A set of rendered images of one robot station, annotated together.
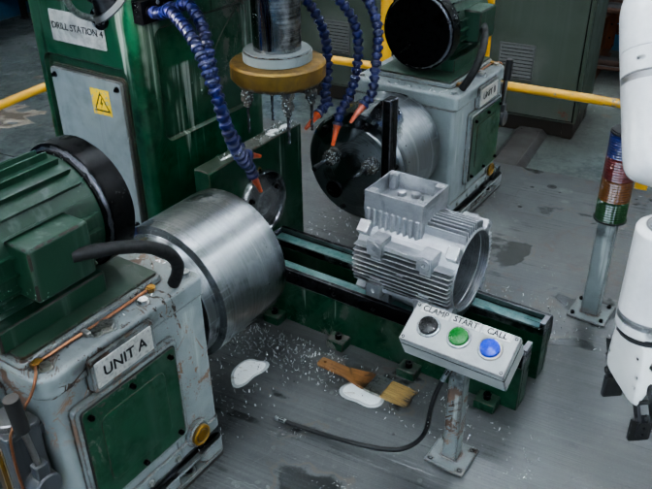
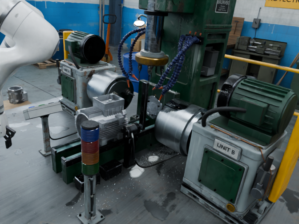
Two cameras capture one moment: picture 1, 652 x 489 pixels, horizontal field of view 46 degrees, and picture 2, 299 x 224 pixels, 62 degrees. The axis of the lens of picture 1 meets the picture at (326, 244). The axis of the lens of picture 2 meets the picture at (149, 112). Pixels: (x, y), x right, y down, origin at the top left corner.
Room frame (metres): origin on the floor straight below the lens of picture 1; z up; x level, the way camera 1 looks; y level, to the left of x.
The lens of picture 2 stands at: (1.61, -1.25, 1.61)
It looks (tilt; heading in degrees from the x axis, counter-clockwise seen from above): 24 degrees down; 99
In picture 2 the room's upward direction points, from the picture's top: 6 degrees clockwise
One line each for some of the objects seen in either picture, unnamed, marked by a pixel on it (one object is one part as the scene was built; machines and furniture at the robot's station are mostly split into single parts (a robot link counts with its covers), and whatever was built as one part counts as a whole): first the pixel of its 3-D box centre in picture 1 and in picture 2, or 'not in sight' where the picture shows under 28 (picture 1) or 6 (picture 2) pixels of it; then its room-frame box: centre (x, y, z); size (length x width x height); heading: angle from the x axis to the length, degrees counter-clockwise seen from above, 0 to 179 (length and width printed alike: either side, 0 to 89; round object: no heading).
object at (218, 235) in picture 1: (179, 286); (106, 89); (1.08, 0.25, 1.04); 0.37 x 0.25 x 0.25; 146
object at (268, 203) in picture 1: (264, 204); (153, 107); (1.42, 0.13, 1.02); 0.15 x 0.02 x 0.15; 146
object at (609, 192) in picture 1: (616, 187); (90, 154); (1.32, -0.56, 1.10); 0.06 x 0.06 x 0.04
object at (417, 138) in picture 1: (381, 148); (188, 129); (1.64, -0.13, 1.04); 0.41 x 0.25 x 0.25; 146
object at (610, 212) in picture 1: (611, 208); (90, 165); (1.32, -0.56, 1.05); 0.06 x 0.06 x 0.04
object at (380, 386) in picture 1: (364, 379); not in sight; (1.10, -0.07, 0.80); 0.21 x 0.05 x 0.01; 56
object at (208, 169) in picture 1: (242, 213); (159, 111); (1.46, 0.18, 0.97); 0.30 x 0.11 x 0.34; 146
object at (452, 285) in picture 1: (422, 254); (101, 123); (1.21, -0.18, 1.02); 0.20 x 0.19 x 0.19; 56
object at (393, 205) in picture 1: (406, 205); (108, 105); (1.23, -0.15, 1.11); 0.12 x 0.11 x 0.07; 56
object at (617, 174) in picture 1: (620, 166); (90, 143); (1.32, -0.56, 1.14); 0.06 x 0.06 x 0.04
